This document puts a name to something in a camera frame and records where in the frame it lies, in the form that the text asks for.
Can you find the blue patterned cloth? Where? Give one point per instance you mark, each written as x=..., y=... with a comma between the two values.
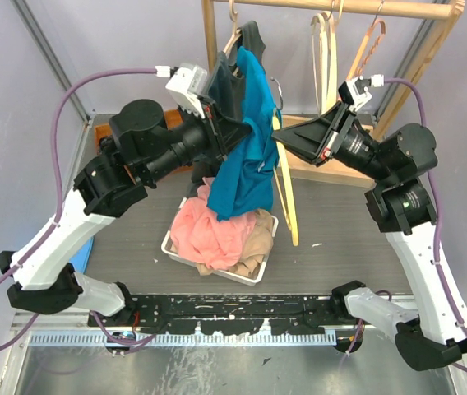
x=80, y=260

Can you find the blue t shirt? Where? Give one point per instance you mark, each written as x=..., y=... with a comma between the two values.
x=244, y=180

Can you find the wooden hanger blue shirt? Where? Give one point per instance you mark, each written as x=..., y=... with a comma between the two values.
x=284, y=182

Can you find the brown wooden compartment tray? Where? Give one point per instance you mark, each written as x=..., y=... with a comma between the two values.
x=172, y=118

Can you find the pink t shirt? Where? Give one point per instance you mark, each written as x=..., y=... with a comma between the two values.
x=183, y=231

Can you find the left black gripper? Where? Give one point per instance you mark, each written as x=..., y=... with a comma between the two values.
x=223, y=134

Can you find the wooden clothes rack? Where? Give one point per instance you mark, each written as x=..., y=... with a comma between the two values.
x=424, y=47

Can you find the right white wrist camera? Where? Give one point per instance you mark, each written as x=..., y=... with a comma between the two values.
x=356, y=92

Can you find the wooden hanger with metal hook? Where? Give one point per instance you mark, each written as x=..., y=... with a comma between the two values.
x=368, y=46

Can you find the beige t shirt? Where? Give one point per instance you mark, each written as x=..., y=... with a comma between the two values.
x=258, y=247

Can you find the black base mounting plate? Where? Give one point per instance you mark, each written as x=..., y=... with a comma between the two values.
x=233, y=314

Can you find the wooden hanger grey shirt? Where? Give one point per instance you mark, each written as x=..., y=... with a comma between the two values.
x=234, y=40

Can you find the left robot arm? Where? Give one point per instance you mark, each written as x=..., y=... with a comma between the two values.
x=140, y=152

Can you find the white plastic basket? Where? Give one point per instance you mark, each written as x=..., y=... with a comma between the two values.
x=168, y=248

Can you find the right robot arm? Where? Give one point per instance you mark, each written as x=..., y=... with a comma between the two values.
x=434, y=334

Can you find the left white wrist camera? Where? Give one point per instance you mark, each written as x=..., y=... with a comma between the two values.
x=185, y=85

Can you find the grey t shirt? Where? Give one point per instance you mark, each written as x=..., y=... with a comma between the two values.
x=226, y=85

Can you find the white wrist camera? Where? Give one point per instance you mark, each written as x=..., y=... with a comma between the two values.
x=356, y=92
x=185, y=85

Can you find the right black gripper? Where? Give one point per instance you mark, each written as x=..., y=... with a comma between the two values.
x=307, y=138

